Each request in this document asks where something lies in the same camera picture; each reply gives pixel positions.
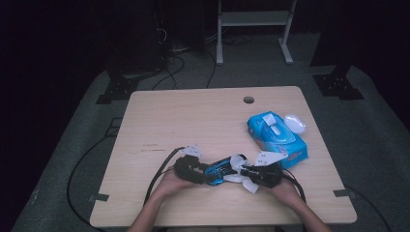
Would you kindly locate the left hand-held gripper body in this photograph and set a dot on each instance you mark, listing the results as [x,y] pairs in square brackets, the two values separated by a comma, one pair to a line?
[188,170]

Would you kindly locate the white metal stand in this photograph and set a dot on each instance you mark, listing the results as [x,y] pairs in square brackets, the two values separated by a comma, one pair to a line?
[254,18]

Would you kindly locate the black stand base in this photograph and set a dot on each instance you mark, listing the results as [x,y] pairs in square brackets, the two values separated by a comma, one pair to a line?
[338,85]
[117,90]

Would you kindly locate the white wet wipe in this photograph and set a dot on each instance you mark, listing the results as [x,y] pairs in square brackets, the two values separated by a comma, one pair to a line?
[237,161]

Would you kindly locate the person's right hand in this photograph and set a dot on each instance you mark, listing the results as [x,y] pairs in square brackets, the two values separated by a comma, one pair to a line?
[288,195]

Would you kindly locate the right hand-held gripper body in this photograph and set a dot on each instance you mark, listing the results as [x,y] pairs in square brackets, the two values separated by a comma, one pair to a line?
[270,175]

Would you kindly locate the person's left hand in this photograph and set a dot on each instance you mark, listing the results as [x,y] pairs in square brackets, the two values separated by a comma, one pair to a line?
[170,185]

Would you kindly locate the blue wet wipes pack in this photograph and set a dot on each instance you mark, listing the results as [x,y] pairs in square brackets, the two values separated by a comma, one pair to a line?
[277,141]

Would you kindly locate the blue and black toy car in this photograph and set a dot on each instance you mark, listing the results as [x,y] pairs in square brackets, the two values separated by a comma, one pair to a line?
[219,170]

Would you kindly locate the black tape strip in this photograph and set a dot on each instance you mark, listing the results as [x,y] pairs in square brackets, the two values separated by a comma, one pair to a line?
[99,197]
[343,193]

